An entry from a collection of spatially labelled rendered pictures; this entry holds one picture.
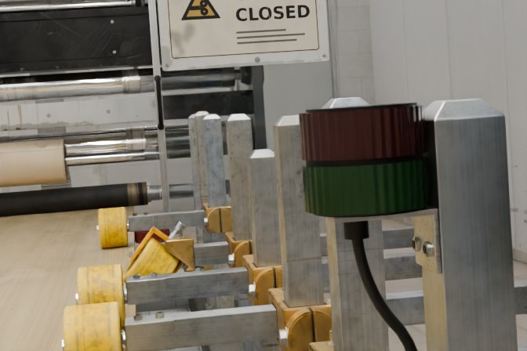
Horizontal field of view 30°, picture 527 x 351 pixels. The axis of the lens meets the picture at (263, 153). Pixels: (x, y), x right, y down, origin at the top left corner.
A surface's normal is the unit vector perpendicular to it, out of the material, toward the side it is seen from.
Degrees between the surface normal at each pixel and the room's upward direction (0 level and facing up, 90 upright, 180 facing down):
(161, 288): 90
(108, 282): 51
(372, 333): 90
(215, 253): 90
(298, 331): 90
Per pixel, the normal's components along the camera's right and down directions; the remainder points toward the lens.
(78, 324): 0.05, -0.66
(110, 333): 0.09, -0.42
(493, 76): -0.98, 0.07
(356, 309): 0.13, 0.04
